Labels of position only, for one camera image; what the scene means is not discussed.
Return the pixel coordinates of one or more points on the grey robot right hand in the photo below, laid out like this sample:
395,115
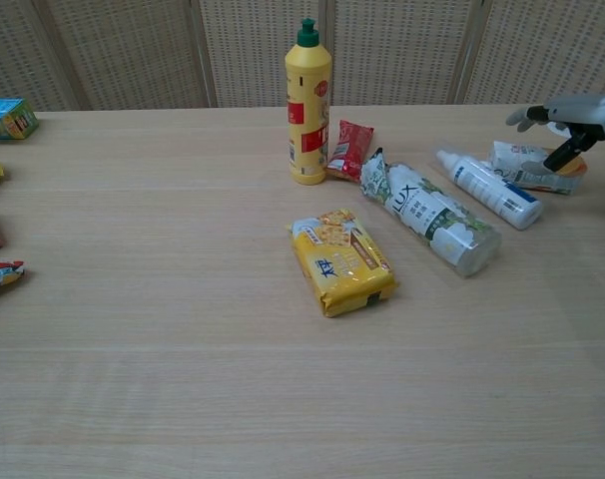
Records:
582,117

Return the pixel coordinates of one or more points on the white spray bottle blue label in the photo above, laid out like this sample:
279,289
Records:
492,192

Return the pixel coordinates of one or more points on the Lux body wash bottle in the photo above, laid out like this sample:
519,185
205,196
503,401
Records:
432,214

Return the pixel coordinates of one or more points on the red snack stick pack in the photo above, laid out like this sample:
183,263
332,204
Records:
350,149

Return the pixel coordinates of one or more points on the yellow bottle green cap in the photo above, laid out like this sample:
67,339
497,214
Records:
307,100

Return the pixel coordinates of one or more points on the yellow cracker pack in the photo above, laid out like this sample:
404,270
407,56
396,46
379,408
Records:
340,264

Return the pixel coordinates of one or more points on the woven wooden folding screen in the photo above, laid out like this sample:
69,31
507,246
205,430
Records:
182,50

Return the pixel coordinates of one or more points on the blue candy box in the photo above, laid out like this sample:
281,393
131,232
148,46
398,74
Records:
5,120

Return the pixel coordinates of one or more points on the long red white snack pack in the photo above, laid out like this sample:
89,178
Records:
0,274

